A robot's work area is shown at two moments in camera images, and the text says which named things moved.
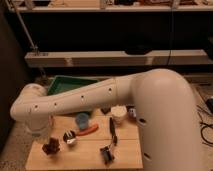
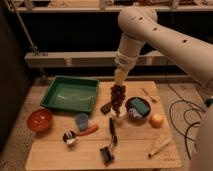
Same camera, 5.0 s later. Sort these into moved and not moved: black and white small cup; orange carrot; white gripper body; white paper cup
Moved: white gripper body
Not moved: black and white small cup; orange carrot; white paper cup
